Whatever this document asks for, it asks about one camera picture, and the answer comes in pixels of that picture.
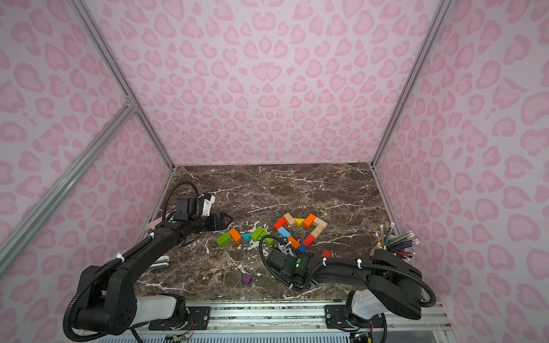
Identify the orange block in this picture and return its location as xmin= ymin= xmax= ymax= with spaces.
xmin=287 ymin=236 xmax=300 ymax=250
xmin=229 ymin=229 xmax=243 ymax=244
xmin=303 ymin=214 xmax=317 ymax=229

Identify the teal triangle block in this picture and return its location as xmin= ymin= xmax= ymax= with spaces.
xmin=241 ymin=233 xmax=252 ymax=242

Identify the light blue block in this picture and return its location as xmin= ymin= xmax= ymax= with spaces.
xmin=277 ymin=227 xmax=291 ymax=238

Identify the natural wood block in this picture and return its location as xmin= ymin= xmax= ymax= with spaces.
xmin=283 ymin=213 xmax=297 ymax=227
xmin=310 ymin=225 xmax=325 ymax=239
xmin=313 ymin=217 xmax=327 ymax=228

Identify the yellow triangle block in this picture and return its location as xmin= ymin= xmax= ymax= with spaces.
xmin=294 ymin=218 xmax=305 ymax=227

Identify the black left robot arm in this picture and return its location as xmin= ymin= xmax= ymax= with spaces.
xmin=62 ymin=185 xmax=233 ymax=342

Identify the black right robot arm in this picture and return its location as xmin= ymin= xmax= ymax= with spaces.
xmin=258 ymin=236 xmax=437 ymax=332

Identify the pink pencil case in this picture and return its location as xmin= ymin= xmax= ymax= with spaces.
xmin=147 ymin=217 xmax=162 ymax=230

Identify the white stapler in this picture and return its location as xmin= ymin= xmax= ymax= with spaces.
xmin=151 ymin=255 xmax=170 ymax=269

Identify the purple cube block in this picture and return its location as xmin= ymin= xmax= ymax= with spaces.
xmin=242 ymin=273 xmax=253 ymax=285

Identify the bundle of pencils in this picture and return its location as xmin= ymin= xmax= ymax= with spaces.
xmin=376 ymin=223 xmax=420 ymax=262

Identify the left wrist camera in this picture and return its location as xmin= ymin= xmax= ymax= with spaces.
xmin=197 ymin=192 xmax=216 ymax=217

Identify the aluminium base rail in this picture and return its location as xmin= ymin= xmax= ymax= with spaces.
xmin=79 ymin=299 xmax=455 ymax=343

